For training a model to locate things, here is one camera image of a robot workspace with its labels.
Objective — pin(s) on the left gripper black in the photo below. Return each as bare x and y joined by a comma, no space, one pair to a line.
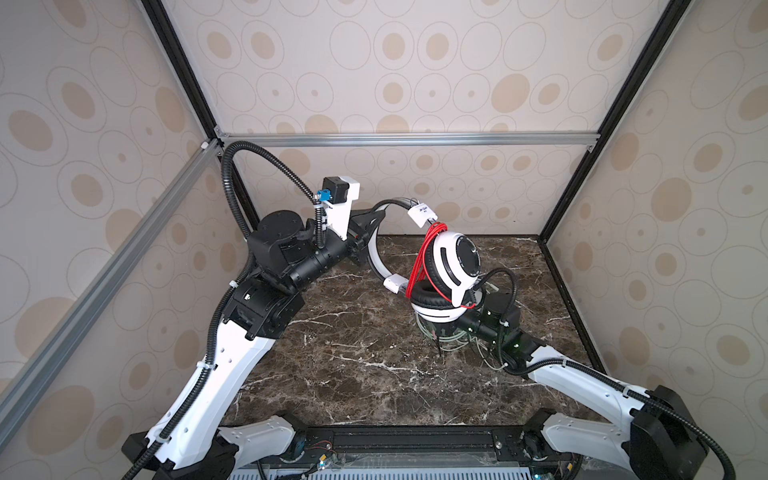
357,238

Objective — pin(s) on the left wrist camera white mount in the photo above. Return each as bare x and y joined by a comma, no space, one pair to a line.
336,197

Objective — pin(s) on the white black headphones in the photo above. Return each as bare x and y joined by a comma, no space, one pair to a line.
445,277

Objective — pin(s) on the left diagonal aluminium frame bar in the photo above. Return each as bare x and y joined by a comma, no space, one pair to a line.
41,370

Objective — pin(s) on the horizontal aluminium frame bar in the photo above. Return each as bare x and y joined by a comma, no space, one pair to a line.
423,139

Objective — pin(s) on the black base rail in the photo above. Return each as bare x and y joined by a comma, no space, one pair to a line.
414,450

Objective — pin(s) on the green headphones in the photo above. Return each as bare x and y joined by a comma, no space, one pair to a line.
447,337

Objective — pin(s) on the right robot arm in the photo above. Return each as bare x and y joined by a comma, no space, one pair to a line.
612,408

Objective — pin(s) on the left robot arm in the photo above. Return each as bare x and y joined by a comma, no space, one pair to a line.
285,255

